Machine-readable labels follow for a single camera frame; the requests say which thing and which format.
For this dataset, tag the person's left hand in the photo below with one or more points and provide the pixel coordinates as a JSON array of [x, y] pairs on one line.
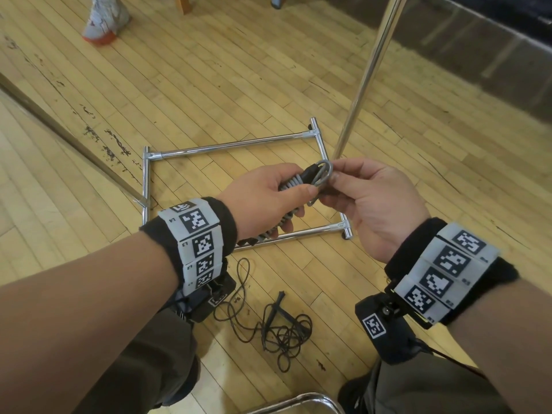
[[254, 198]]

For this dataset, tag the person's right hand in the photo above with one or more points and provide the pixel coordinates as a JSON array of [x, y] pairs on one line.
[[379, 211]]

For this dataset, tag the person's right thumb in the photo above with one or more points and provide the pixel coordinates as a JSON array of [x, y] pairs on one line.
[[343, 197]]

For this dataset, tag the person's left thumb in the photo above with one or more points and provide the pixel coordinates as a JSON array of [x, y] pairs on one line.
[[299, 195]]

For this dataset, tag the person's left forearm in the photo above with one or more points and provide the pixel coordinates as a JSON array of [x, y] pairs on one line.
[[86, 314]]

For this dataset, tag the person's right forearm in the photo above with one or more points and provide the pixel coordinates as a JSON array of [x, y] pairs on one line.
[[509, 349]]

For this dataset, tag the left marker wristband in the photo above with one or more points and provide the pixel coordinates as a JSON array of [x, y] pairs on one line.
[[196, 241]]

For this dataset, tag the marker wristband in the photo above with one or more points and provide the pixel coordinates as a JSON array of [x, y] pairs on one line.
[[196, 241], [448, 271]]

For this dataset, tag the chrome upright pole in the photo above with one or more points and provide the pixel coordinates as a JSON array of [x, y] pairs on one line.
[[366, 77]]

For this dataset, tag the right marker wristband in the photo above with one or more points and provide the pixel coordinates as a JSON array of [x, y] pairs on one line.
[[448, 271]]

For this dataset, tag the grey furniture leg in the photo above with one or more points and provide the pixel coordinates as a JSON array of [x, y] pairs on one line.
[[278, 0]]

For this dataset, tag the chrome curved tube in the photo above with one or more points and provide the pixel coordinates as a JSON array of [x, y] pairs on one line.
[[297, 403]]

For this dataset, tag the person's olive trousers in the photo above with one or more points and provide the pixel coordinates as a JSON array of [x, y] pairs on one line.
[[155, 366]]

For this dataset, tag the wooden furniture leg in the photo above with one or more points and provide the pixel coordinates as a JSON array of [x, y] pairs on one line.
[[184, 3]]

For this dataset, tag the dark slanted metal rod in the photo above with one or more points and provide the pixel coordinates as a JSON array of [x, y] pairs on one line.
[[64, 133]]

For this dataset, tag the chrome rack base frame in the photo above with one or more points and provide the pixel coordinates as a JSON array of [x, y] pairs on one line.
[[224, 146]]

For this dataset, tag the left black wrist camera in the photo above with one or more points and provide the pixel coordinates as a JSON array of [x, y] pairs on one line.
[[215, 293]]

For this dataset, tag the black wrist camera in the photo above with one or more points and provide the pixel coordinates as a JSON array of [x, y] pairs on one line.
[[388, 331], [215, 293]]

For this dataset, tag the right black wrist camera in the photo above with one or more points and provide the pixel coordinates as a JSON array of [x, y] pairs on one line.
[[388, 331]]

